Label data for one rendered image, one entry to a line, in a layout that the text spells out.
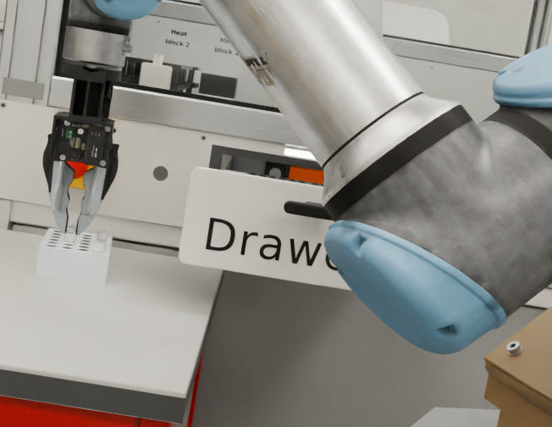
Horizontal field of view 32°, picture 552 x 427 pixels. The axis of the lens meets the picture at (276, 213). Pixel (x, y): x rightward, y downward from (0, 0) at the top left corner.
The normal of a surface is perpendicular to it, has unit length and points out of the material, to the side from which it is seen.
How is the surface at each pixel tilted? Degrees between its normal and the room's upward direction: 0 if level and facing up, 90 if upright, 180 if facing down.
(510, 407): 90
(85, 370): 0
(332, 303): 90
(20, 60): 90
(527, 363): 40
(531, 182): 66
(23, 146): 90
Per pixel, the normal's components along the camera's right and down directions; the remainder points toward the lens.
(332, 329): 0.00, 0.14
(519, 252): 0.34, 0.16
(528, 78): -0.37, -0.88
